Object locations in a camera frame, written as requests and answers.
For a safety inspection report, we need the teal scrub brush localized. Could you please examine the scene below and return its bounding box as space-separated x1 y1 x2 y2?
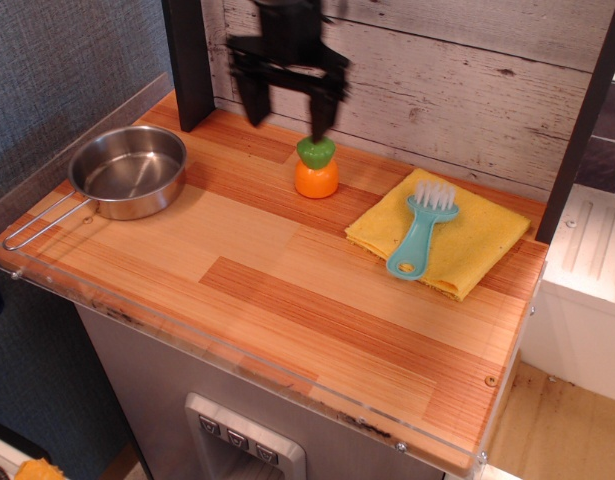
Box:
386 180 459 281

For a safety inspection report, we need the stainless steel pot with handle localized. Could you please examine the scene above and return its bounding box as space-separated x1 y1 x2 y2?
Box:
2 126 187 251

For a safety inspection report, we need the dark left vertical post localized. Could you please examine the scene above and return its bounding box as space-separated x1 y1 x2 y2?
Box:
161 0 215 132

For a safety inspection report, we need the folded yellow cloth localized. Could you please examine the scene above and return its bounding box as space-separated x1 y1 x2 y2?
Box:
345 169 531 301

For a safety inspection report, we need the grey toy fridge cabinet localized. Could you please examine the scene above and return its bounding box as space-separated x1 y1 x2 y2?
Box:
77 307 443 479

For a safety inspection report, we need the orange bottle with green cap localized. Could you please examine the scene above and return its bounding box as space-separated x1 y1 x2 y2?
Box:
294 137 339 199

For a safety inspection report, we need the orange object at bottom left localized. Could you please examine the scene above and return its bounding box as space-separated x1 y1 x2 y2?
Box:
14 459 65 480

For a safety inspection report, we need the dark vertical post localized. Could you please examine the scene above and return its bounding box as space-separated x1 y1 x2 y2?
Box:
161 0 215 132
535 10 615 244

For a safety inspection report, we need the clear acrylic edge guard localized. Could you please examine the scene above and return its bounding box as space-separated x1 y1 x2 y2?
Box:
0 227 546 477

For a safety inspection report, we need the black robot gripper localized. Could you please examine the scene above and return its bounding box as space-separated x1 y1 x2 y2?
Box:
227 1 349 143

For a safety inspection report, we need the dark right vertical post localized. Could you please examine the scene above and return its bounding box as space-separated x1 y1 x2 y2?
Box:
535 10 615 244

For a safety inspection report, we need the silver dispenser panel with buttons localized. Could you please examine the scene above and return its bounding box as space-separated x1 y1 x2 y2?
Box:
185 392 307 479

